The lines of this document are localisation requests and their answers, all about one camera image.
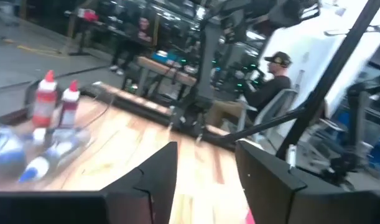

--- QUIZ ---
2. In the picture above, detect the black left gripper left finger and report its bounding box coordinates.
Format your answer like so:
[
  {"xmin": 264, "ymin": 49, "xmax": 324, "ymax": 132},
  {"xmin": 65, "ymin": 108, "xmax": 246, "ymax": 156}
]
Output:
[{"xmin": 102, "ymin": 141, "xmax": 178, "ymax": 224}]

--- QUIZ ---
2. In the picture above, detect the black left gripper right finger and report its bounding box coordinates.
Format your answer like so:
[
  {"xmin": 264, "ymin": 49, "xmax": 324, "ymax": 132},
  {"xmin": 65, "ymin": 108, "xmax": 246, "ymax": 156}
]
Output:
[{"xmin": 234, "ymin": 141, "xmax": 349, "ymax": 224}]

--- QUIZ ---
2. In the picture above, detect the small blue paint bottle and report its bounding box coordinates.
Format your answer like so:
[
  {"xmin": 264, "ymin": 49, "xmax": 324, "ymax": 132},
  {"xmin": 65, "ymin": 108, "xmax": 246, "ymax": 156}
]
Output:
[{"xmin": 18, "ymin": 141, "xmax": 73, "ymax": 184}]

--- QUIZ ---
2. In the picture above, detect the maroon paint bottle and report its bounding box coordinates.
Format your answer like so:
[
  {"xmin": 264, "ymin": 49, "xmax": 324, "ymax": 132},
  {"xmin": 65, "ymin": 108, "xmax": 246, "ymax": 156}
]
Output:
[{"xmin": 58, "ymin": 80, "xmax": 81, "ymax": 129}]

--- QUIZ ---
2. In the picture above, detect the bright red paint bottle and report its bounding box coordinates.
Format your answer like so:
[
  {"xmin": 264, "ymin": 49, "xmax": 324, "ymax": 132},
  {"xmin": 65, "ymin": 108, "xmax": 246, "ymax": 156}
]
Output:
[{"xmin": 32, "ymin": 70, "xmax": 58, "ymax": 128}]

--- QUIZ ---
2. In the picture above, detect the large blue paint bottle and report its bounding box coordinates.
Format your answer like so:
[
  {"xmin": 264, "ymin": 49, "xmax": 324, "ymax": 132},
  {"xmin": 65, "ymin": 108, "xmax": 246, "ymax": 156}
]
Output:
[{"xmin": 0, "ymin": 126, "xmax": 27, "ymax": 175}]

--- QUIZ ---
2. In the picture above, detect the grey office chair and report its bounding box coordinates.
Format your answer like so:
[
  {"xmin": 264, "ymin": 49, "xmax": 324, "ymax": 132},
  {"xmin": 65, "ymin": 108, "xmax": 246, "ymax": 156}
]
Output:
[{"xmin": 236, "ymin": 88, "xmax": 299, "ymax": 141}]

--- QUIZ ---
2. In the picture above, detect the pink frosted donut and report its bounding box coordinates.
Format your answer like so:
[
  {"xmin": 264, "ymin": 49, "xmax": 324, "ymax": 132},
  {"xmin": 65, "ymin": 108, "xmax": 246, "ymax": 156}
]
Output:
[{"xmin": 244, "ymin": 208, "xmax": 256, "ymax": 224}]

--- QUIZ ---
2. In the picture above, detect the clear plastic container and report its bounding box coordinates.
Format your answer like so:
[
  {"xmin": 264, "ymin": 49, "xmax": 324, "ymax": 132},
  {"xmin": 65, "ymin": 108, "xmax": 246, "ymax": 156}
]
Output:
[{"xmin": 0, "ymin": 79, "xmax": 116, "ymax": 190}]

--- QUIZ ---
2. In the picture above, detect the seated person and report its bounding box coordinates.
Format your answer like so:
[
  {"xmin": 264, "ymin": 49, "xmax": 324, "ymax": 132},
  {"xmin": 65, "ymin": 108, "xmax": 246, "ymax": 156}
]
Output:
[{"xmin": 205, "ymin": 51, "xmax": 293, "ymax": 128}]

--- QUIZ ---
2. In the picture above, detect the blue storage bin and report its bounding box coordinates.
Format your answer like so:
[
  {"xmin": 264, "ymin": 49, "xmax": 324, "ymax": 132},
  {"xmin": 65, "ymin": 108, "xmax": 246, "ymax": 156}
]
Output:
[{"xmin": 366, "ymin": 136, "xmax": 380, "ymax": 170}]

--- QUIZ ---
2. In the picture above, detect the wooden background table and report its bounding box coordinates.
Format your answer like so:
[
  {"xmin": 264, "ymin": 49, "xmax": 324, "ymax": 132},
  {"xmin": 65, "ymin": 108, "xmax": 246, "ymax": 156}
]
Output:
[{"xmin": 135, "ymin": 55, "xmax": 198, "ymax": 97}]

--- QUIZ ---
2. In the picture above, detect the standing person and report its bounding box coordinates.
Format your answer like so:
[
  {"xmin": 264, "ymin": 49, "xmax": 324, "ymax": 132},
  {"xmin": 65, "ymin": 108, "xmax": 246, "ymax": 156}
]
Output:
[{"xmin": 110, "ymin": 17, "xmax": 153, "ymax": 75}]

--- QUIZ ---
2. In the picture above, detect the black overhead equipment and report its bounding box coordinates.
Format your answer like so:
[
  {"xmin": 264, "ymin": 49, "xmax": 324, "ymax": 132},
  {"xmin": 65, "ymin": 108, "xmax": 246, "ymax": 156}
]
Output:
[{"xmin": 220, "ymin": 0, "xmax": 321, "ymax": 44}]

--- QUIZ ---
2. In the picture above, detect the black frame clamp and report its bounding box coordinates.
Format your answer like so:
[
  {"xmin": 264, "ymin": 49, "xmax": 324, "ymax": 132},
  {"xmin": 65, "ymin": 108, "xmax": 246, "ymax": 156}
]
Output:
[{"xmin": 169, "ymin": 104, "xmax": 209, "ymax": 141}]

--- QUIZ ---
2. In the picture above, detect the grey metal post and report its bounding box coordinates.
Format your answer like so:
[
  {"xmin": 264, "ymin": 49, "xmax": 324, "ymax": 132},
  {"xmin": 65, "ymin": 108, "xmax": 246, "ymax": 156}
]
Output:
[{"xmin": 194, "ymin": 18, "xmax": 223, "ymax": 103}]

